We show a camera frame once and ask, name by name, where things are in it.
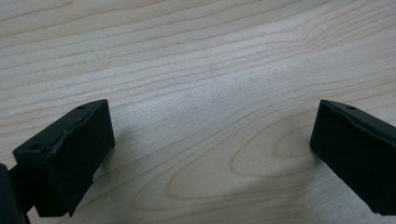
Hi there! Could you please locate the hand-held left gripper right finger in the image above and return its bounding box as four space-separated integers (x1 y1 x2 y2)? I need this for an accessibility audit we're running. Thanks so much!
309 99 396 217

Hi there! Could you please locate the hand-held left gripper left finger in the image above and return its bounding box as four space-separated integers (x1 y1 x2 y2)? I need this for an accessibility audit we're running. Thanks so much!
12 99 116 218

